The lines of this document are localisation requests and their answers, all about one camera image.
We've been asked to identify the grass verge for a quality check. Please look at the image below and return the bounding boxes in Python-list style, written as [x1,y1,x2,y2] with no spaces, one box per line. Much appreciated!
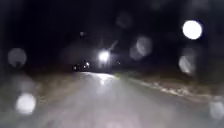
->
[0,70,84,118]
[114,69,224,103]

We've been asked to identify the grey asphalt road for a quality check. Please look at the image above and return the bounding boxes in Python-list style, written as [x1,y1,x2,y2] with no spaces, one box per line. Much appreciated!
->
[6,71,224,128]

